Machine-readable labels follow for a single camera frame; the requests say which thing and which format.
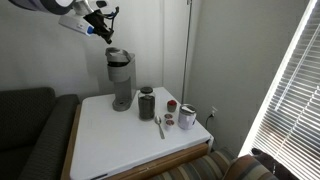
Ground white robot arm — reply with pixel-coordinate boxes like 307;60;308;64
8;0;119;44

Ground wooden table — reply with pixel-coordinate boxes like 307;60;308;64
61;104;209;180

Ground glass jar with black lid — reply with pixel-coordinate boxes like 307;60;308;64
138;87;155;120

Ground small coffee pod rear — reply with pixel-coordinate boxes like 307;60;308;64
164;113;173;119

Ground white table board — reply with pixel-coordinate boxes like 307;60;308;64
70;95;212;180

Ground red lidded coffee pod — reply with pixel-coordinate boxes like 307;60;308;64
167;100;177;112

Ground dark grey armchair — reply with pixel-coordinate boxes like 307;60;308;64
0;87;79;180

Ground striped sofa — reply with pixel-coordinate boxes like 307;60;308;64
148;148;278;180

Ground small coffee pod front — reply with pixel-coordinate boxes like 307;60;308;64
165;120;175;131

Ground metal spoon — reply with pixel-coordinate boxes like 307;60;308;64
154;116;165;139

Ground dark object by window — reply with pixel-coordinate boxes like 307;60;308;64
251;148;299;180

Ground wall outlet with plug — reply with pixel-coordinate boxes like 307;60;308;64
211;106;218;117

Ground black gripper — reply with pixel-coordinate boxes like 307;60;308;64
84;10;114;44

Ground small coffee pod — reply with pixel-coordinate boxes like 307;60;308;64
165;120;175;131
164;113;173;119

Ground white window blinds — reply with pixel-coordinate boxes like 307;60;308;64
252;0;320;180

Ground grey coffeemaker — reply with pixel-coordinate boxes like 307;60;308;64
105;47;136;112

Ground black power cable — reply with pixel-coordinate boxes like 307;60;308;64
204;113;214;132

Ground white lavender mug with lid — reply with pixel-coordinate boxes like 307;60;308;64
178;104;197;130

